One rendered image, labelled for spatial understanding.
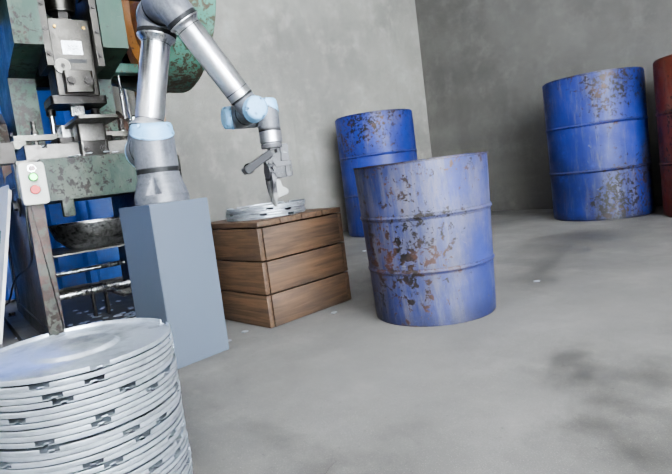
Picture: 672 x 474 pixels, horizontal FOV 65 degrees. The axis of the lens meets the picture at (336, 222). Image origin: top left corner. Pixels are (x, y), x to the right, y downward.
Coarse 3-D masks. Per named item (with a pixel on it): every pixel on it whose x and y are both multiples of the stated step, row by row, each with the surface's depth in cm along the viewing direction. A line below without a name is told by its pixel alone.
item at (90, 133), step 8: (72, 120) 185; (80, 120) 184; (88, 120) 186; (96, 120) 188; (104, 120) 190; (112, 120) 193; (64, 128) 197; (72, 128) 200; (80, 128) 190; (88, 128) 192; (96, 128) 194; (104, 128) 195; (80, 136) 190; (88, 136) 192; (96, 136) 194; (104, 136) 195; (80, 144) 191; (88, 144) 192; (96, 144) 194; (104, 144) 195; (80, 152) 191; (88, 152) 192; (96, 152) 194; (104, 152) 195
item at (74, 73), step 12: (48, 24) 193; (60, 24) 195; (72, 24) 198; (84, 24) 200; (60, 36) 195; (72, 36) 198; (84, 36) 200; (60, 48) 195; (72, 48) 197; (84, 48) 200; (60, 60) 194; (72, 60) 197; (84, 60) 200; (60, 72) 194; (72, 72) 195; (84, 72) 197; (96, 72) 203; (60, 84) 195; (72, 84) 195; (84, 84) 197; (96, 84) 203
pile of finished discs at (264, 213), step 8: (264, 208) 188; (272, 208) 186; (280, 208) 181; (288, 208) 189; (296, 208) 199; (304, 208) 193; (232, 216) 184; (240, 216) 182; (248, 216) 180; (256, 216) 180; (264, 216) 180; (272, 216) 180
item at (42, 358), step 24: (48, 336) 93; (72, 336) 91; (96, 336) 86; (120, 336) 87; (144, 336) 85; (0, 360) 81; (24, 360) 80; (48, 360) 77; (72, 360) 77; (96, 360) 75; (120, 360) 74; (0, 384) 69; (24, 384) 69
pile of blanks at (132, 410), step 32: (160, 352) 80; (32, 384) 71; (64, 384) 69; (96, 384) 71; (128, 384) 76; (160, 384) 79; (0, 416) 69; (32, 416) 69; (64, 416) 70; (96, 416) 73; (128, 416) 74; (160, 416) 80; (0, 448) 70; (32, 448) 71; (64, 448) 69; (96, 448) 71; (128, 448) 74; (160, 448) 78
